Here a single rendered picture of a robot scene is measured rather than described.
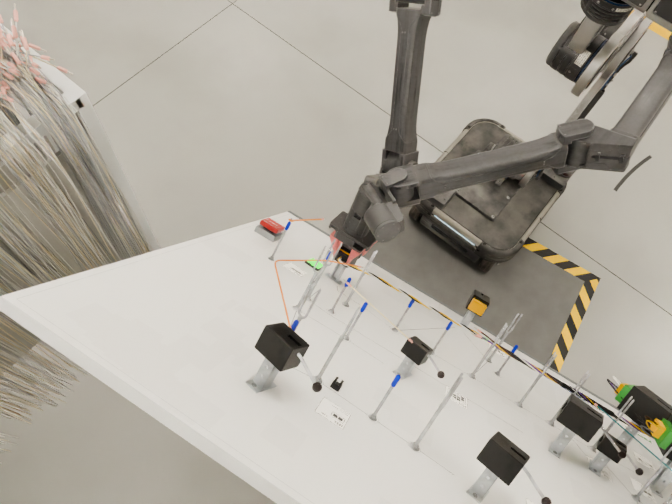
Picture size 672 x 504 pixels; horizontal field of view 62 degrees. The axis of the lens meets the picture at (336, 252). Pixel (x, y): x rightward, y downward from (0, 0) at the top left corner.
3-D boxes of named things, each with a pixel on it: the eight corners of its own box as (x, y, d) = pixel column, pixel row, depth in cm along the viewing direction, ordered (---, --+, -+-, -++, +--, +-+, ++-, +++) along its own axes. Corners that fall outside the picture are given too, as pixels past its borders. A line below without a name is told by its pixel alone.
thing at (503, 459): (522, 543, 77) (559, 496, 74) (456, 484, 82) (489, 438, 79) (530, 529, 81) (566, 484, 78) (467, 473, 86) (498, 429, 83)
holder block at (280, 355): (290, 428, 75) (321, 376, 72) (237, 375, 80) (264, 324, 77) (310, 419, 79) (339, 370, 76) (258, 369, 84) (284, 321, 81)
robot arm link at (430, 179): (577, 152, 123) (587, 113, 114) (589, 171, 119) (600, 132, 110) (386, 197, 124) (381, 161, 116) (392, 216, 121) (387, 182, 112)
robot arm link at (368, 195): (379, 179, 118) (356, 179, 116) (393, 200, 114) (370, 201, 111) (368, 204, 123) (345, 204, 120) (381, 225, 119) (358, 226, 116)
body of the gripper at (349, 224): (365, 253, 120) (378, 228, 116) (326, 229, 122) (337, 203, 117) (378, 240, 125) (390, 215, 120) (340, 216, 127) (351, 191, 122)
